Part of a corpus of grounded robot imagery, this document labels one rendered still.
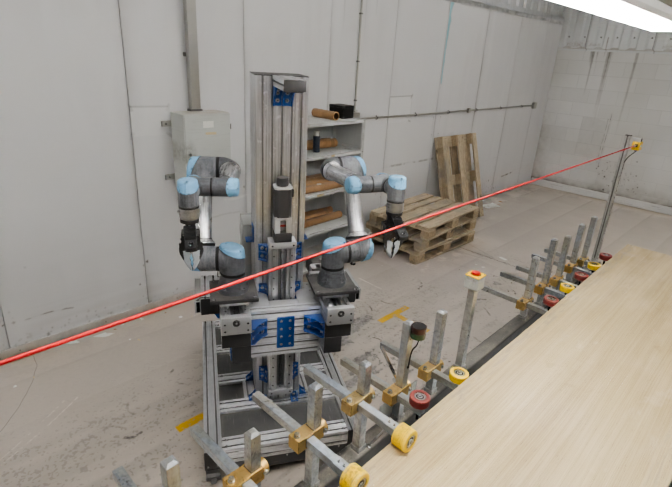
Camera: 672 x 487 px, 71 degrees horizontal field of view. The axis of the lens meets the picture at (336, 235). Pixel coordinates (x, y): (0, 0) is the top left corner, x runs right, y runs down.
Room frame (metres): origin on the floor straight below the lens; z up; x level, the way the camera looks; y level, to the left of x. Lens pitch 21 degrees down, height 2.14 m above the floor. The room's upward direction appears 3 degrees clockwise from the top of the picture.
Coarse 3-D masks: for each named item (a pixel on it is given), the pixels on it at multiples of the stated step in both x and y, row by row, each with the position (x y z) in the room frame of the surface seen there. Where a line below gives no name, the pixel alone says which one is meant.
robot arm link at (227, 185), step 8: (224, 160) 2.16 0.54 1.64; (232, 160) 2.17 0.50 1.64; (224, 168) 2.04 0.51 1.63; (232, 168) 2.04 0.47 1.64; (224, 176) 1.84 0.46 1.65; (232, 176) 1.90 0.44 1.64; (216, 184) 1.78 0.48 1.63; (224, 184) 1.78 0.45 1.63; (232, 184) 1.79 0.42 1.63; (216, 192) 1.77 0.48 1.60; (224, 192) 1.78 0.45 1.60; (232, 192) 1.78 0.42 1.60
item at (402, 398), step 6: (342, 360) 1.76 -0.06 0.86; (348, 360) 1.77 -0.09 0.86; (348, 366) 1.74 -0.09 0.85; (354, 366) 1.72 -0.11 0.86; (354, 372) 1.71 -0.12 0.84; (372, 378) 1.65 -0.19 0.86; (378, 378) 1.65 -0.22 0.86; (372, 384) 1.64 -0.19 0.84; (378, 384) 1.62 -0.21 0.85; (384, 384) 1.61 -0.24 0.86; (402, 396) 1.55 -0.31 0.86; (408, 396) 1.55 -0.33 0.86; (402, 402) 1.53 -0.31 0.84; (408, 402) 1.52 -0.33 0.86; (408, 408) 1.51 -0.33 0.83; (414, 408) 1.49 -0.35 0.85; (420, 414) 1.48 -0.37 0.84
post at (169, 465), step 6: (162, 462) 0.88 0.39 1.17; (168, 462) 0.87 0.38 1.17; (174, 462) 0.88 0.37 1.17; (162, 468) 0.87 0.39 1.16; (168, 468) 0.86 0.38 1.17; (174, 468) 0.87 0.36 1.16; (162, 474) 0.87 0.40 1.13; (168, 474) 0.86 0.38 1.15; (174, 474) 0.87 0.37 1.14; (162, 480) 0.88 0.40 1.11; (168, 480) 0.86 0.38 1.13; (174, 480) 0.87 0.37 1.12; (180, 480) 0.88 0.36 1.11; (162, 486) 0.88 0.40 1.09; (168, 486) 0.86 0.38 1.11; (174, 486) 0.87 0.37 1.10; (180, 486) 0.88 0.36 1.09
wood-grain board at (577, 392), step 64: (640, 256) 3.14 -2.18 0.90; (576, 320) 2.17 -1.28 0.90; (640, 320) 2.21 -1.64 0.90; (512, 384) 1.61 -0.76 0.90; (576, 384) 1.64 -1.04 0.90; (640, 384) 1.66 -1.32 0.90; (384, 448) 1.23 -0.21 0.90; (448, 448) 1.25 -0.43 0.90; (512, 448) 1.26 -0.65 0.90; (576, 448) 1.28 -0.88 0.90; (640, 448) 1.30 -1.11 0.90
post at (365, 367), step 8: (360, 368) 1.42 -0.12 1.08; (368, 368) 1.41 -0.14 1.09; (360, 376) 1.42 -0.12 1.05; (368, 376) 1.42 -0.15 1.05; (360, 384) 1.42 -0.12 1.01; (368, 384) 1.42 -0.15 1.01; (360, 392) 1.41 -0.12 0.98; (368, 392) 1.42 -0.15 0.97; (360, 416) 1.41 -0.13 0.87; (360, 424) 1.40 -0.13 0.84; (360, 432) 1.40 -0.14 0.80; (352, 440) 1.43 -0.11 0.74; (360, 440) 1.41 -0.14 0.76
